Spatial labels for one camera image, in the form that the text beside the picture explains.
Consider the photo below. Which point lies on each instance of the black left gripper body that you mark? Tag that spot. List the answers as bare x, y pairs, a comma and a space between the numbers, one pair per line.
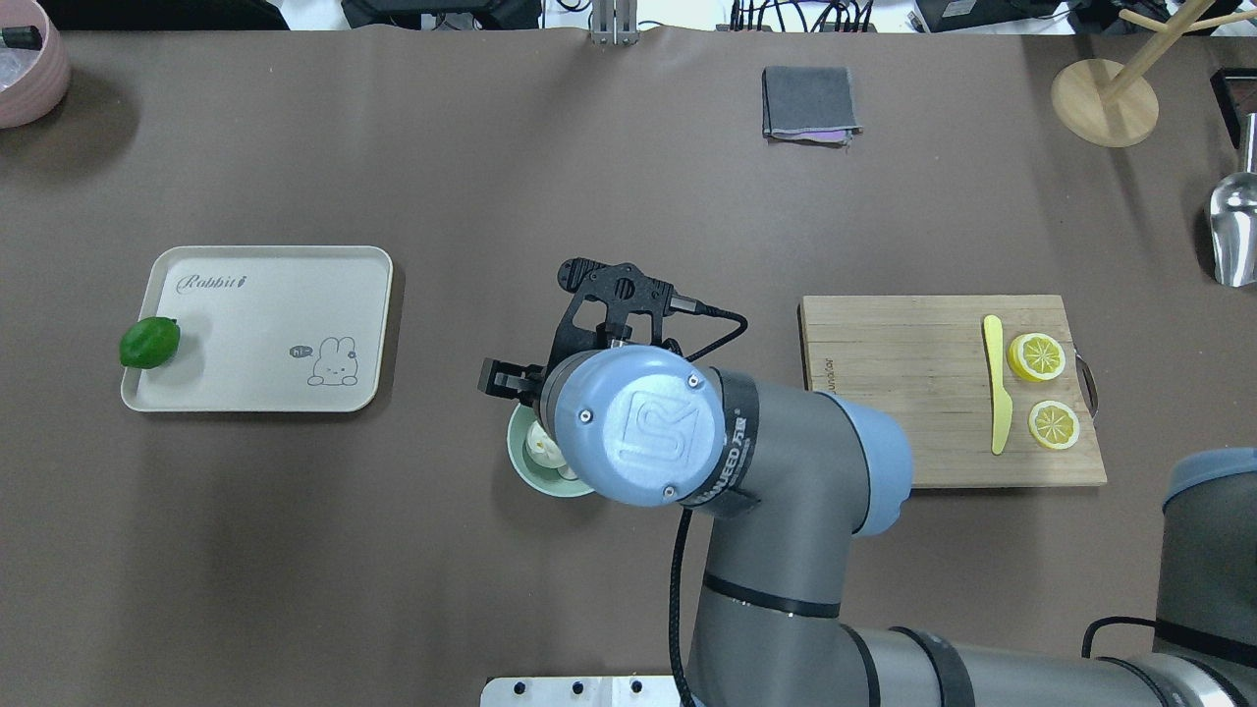
508, 379

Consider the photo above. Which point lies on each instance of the white steamed bun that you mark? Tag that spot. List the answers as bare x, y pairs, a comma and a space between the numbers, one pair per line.
541, 448

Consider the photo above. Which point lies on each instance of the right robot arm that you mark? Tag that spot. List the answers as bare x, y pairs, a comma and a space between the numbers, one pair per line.
1207, 586

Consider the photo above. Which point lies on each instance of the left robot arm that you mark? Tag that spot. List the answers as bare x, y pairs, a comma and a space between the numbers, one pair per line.
790, 477

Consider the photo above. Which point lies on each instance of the mint green bowl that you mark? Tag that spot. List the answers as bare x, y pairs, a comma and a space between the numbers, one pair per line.
560, 483

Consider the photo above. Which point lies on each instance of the pink bowl with ice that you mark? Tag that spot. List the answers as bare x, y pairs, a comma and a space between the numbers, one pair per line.
33, 81

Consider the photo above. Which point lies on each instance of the white rabbit serving tray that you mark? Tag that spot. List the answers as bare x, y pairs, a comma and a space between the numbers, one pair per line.
266, 328

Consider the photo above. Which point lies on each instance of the green lime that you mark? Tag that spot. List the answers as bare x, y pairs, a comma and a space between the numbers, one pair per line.
150, 342

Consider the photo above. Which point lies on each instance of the grey folded cloth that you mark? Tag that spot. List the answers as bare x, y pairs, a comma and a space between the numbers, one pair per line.
808, 104

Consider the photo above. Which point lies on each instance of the bamboo cutting board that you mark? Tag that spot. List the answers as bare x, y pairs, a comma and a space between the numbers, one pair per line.
922, 360

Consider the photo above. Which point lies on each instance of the yellow plastic knife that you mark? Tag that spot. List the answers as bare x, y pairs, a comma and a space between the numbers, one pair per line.
992, 330

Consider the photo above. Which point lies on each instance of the lemon half far side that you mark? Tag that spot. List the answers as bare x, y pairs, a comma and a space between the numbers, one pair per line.
1036, 357

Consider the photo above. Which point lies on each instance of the lemon half near board edge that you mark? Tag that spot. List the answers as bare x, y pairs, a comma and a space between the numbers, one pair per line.
1053, 425

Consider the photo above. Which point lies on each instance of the wooden mug tree stand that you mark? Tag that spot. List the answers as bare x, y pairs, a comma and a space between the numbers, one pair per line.
1111, 104

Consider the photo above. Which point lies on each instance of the metal scoop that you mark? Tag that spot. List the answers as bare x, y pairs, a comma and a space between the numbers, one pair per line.
1232, 216

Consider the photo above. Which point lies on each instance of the dark wooden tray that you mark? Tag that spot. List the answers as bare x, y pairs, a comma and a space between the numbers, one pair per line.
1235, 92

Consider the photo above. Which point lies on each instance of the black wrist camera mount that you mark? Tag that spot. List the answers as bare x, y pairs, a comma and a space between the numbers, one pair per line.
624, 290

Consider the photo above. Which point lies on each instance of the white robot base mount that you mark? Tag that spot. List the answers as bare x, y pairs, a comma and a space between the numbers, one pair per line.
630, 690

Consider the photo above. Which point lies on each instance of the aluminium frame post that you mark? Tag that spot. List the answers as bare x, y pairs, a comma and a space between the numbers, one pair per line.
613, 22

